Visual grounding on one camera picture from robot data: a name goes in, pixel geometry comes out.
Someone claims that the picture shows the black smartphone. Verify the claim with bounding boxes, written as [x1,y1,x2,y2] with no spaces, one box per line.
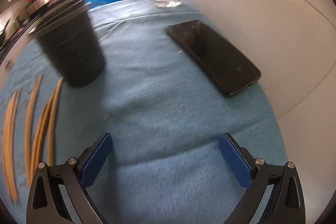
[165,20,261,98]

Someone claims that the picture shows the wooden chopstick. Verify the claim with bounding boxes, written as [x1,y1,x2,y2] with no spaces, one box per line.
[2,90,20,203]
[24,73,43,186]
[47,77,63,166]
[29,91,55,185]

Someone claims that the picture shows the black utensil holder cup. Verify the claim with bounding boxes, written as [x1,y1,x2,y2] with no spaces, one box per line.
[29,0,105,87]

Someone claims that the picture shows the blue towel table cover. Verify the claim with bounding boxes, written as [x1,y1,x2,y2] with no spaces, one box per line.
[0,0,287,224]

